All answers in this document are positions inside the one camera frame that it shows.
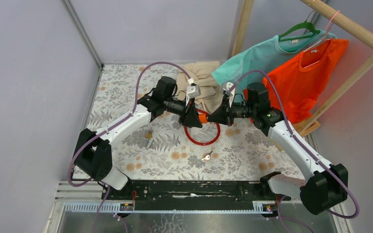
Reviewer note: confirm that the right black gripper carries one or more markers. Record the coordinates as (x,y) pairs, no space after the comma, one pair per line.
(223,114)

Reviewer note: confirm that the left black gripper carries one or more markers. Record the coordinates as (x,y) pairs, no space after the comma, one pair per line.
(191,118)

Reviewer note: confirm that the red cable lock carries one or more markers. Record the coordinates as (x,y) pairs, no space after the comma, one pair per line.
(209,134)

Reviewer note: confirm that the silver key pair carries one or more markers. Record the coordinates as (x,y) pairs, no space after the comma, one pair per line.
(207,156)

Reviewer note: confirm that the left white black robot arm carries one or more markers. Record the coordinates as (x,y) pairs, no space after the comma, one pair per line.
(93,153)

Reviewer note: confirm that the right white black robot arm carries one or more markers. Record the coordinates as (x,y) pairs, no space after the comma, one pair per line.
(324,184)

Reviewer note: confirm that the beige crumpled cloth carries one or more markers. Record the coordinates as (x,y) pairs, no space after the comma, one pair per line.
(201,72)

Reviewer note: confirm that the floral patterned mat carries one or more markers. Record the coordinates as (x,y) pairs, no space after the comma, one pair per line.
(241,153)

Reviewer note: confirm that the teal t-shirt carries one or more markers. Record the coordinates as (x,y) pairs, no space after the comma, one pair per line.
(266,56)

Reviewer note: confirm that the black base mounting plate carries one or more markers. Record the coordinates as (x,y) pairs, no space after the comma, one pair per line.
(162,195)

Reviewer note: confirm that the orange t-shirt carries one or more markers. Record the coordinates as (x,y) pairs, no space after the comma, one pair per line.
(296,85)

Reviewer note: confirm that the wooden clothes rack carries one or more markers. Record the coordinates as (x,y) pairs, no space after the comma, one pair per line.
(357,31)

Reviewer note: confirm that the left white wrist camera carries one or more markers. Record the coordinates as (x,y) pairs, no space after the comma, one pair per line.
(192,90)

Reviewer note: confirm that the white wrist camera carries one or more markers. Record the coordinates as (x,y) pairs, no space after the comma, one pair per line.
(192,90)
(227,89)

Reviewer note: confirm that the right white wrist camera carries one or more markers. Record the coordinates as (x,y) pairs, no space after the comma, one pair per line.
(227,89)

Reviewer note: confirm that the aluminium frame rail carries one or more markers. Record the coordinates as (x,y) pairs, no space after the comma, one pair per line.
(82,32)

